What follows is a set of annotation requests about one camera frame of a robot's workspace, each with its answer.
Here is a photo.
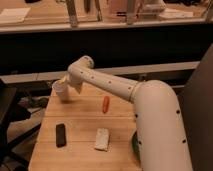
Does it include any wooden table board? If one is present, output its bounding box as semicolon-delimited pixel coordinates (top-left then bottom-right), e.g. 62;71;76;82
29;84;142;171

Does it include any orange carrot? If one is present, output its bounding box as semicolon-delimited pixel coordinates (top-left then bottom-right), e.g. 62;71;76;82
102;96;110;113

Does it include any black chair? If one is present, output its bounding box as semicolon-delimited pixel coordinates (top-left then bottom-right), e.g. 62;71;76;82
0;78;41;167

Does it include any metal frame post right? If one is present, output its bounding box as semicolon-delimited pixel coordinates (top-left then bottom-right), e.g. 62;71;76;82
126;0;136;25

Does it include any white folded cloth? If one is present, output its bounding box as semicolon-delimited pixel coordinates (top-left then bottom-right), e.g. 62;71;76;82
94;128;110;151

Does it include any black rectangular block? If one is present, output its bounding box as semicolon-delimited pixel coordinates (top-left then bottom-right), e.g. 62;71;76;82
56;124;66;147

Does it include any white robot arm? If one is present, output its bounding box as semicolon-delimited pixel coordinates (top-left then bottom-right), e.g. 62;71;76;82
65;55;193;171

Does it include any white paper sheet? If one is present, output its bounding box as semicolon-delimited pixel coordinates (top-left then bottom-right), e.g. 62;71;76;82
0;8;30;24

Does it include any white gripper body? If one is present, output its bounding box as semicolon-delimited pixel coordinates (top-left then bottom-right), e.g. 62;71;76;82
59;75;83;93

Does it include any metal frame post left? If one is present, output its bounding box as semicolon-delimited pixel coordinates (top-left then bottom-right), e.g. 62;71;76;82
66;0;78;27

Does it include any metal frame post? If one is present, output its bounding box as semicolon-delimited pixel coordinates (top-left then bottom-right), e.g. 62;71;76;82
66;0;78;27
126;0;136;25

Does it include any green ceramic bowl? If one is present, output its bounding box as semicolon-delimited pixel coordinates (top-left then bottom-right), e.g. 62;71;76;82
131;131;140;159

